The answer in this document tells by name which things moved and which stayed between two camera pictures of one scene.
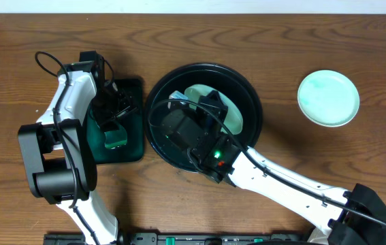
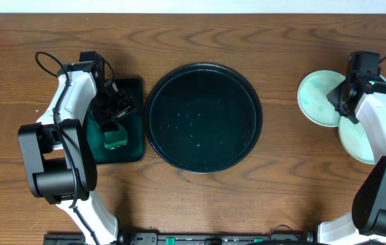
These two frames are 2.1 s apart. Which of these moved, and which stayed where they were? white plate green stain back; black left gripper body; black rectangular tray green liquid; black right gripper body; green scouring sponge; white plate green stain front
Moved: black right gripper body; white plate green stain back
Stayed: black rectangular tray green liquid; black left gripper body; white plate green stain front; green scouring sponge
